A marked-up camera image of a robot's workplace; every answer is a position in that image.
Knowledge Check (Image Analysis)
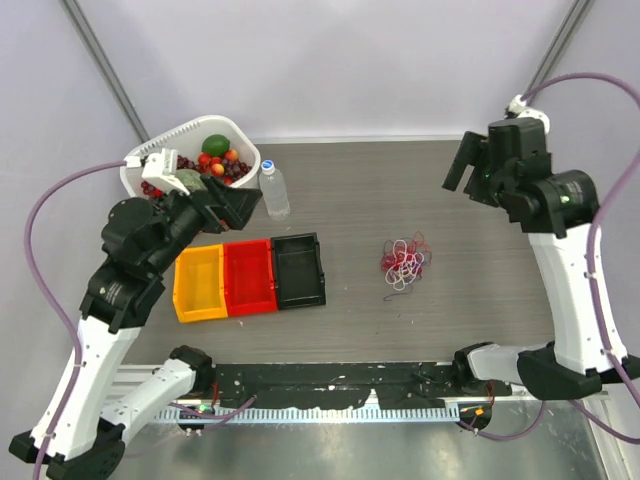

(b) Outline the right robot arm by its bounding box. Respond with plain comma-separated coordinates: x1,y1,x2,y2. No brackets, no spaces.
443,117,639,400

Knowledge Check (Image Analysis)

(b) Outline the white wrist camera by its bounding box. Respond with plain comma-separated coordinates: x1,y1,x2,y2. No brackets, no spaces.
120,148,189,197
505,95,550,132

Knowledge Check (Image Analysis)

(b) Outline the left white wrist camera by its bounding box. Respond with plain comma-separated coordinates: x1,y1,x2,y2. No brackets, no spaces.
120,148,189,197

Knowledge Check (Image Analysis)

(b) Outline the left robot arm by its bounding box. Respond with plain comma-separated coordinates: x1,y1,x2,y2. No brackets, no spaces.
9,175,262,479

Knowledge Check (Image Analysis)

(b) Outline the green lime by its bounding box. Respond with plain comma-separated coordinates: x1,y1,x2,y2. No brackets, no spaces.
201,134,231,157

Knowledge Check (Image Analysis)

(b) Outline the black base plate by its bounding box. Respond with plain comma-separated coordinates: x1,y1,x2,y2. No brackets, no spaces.
212,362,461,410

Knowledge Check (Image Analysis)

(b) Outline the yellow plastic bin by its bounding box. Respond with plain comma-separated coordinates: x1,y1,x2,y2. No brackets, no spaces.
173,244,228,324

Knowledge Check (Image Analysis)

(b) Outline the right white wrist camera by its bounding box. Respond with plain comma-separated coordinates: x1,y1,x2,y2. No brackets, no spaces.
505,95,550,132

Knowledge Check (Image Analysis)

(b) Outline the clear water bottle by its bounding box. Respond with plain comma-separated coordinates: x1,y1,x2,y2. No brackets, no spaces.
259,160,290,221

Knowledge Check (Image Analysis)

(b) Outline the white plastic basket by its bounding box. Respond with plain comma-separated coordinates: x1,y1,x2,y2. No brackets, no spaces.
120,115,262,197

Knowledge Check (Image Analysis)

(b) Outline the red plastic bin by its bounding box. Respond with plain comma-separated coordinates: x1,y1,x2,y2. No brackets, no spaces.
223,239,277,317

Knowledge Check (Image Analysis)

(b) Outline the red cherry cluster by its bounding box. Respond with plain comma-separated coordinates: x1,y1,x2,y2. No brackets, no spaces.
197,149,239,177

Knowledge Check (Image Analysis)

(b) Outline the green melon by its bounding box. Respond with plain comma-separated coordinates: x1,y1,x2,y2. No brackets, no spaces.
175,169,206,192

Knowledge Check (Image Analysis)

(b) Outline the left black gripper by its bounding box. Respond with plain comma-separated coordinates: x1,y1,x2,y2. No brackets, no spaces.
149,171,263,274

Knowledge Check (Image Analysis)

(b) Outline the white cable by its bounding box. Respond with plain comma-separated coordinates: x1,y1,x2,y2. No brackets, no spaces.
382,238,433,292

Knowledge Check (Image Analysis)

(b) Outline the red grape bunch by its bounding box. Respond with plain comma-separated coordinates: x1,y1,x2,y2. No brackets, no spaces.
177,155,250,185

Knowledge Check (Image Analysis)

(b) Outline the black plastic bin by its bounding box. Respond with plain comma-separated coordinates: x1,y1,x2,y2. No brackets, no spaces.
270,232,326,310

